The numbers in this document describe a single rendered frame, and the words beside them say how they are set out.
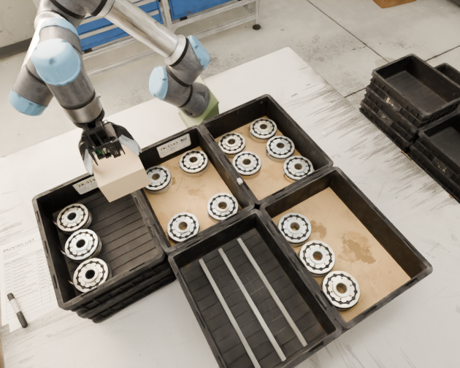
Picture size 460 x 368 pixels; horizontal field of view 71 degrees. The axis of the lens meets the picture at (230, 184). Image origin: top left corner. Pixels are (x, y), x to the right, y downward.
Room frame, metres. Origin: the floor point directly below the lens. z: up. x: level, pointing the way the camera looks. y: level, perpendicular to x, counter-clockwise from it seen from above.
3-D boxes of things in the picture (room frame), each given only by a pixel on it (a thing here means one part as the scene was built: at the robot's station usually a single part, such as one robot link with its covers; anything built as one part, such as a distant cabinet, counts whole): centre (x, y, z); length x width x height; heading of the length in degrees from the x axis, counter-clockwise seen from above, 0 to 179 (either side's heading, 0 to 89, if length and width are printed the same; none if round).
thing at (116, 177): (0.56, 0.30, 1.08); 0.16 x 0.12 x 0.07; 23
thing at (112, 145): (0.53, 0.29, 1.24); 0.09 x 0.08 x 0.12; 23
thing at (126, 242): (0.46, 0.42, 0.87); 0.40 x 0.30 x 0.11; 25
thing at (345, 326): (0.35, -0.29, 0.92); 0.40 x 0.30 x 0.02; 25
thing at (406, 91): (1.30, -1.04, 0.37); 0.40 x 0.30 x 0.45; 23
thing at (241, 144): (0.79, -0.02, 0.86); 0.10 x 0.10 x 0.01
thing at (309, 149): (0.71, -0.13, 0.87); 0.40 x 0.30 x 0.11; 25
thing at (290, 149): (0.75, -0.20, 0.86); 0.10 x 0.10 x 0.01
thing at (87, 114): (0.54, 0.29, 1.32); 0.08 x 0.08 x 0.05
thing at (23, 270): (0.41, 0.72, 0.70); 0.33 x 0.23 x 0.01; 23
